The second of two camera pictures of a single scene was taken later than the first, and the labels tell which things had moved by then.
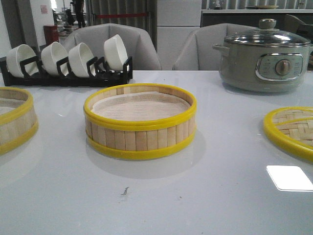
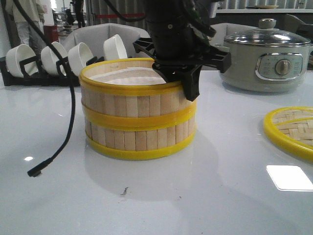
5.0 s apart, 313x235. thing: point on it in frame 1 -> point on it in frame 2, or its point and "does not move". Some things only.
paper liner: (4, 109) -> (130, 76)
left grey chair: (136, 43) does not move
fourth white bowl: (115, 53) does not move
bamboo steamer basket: (18, 123) -> (133, 107)
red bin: (51, 33) does not move
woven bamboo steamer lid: (292, 128) does not move
